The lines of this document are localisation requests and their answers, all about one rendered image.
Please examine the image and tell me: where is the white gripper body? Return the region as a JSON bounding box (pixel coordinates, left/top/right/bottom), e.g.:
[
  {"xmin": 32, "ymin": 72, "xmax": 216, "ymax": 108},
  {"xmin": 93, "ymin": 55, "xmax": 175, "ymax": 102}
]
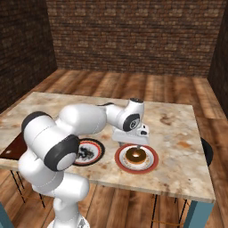
[{"xmin": 111, "ymin": 127, "xmax": 151, "ymax": 147}]

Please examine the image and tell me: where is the dark brown dessert piece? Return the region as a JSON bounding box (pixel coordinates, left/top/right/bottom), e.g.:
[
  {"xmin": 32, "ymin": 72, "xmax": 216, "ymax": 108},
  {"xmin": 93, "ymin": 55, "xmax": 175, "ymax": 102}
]
[{"xmin": 77, "ymin": 144, "xmax": 96, "ymax": 159}]

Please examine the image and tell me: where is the dark brown tray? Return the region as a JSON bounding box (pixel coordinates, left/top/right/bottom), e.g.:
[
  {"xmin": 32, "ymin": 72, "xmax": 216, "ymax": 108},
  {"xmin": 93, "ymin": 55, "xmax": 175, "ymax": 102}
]
[{"xmin": 0, "ymin": 131, "xmax": 29, "ymax": 161}]

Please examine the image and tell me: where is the chocolate glazed donut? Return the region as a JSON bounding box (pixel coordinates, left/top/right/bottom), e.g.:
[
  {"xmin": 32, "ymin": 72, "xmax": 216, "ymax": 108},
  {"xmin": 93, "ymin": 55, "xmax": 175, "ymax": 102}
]
[{"xmin": 125, "ymin": 147, "xmax": 147, "ymax": 165}]

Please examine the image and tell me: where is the red rimmed white plate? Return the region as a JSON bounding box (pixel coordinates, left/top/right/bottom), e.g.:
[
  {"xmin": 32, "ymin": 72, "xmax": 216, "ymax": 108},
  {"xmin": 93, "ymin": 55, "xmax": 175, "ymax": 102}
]
[{"xmin": 114, "ymin": 143, "xmax": 159, "ymax": 175}]

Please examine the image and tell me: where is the black rimmed white plate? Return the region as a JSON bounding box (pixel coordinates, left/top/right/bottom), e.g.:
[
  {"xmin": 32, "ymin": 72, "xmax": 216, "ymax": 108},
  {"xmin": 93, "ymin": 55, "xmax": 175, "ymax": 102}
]
[{"xmin": 71, "ymin": 137, "xmax": 106, "ymax": 167}]

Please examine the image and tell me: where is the black round stool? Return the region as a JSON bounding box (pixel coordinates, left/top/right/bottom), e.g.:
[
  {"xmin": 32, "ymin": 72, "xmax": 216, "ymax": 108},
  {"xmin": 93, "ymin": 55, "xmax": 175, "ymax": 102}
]
[{"xmin": 200, "ymin": 137, "xmax": 215, "ymax": 167}]

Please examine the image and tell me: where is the teal table leg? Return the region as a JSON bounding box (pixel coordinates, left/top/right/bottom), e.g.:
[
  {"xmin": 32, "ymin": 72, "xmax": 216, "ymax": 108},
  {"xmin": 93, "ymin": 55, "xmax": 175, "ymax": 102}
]
[
  {"xmin": 0, "ymin": 201, "xmax": 14, "ymax": 228},
  {"xmin": 183, "ymin": 199, "xmax": 216, "ymax": 228}
]

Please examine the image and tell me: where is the black wire leg stool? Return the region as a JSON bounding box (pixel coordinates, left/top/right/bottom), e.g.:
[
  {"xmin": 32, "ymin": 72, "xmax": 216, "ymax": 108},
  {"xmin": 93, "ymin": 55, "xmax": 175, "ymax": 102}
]
[
  {"xmin": 150, "ymin": 193, "xmax": 189, "ymax": 228},
  {"xmin": 9, "ymin": 169, "xmax": 46, "ymax": 209}
]

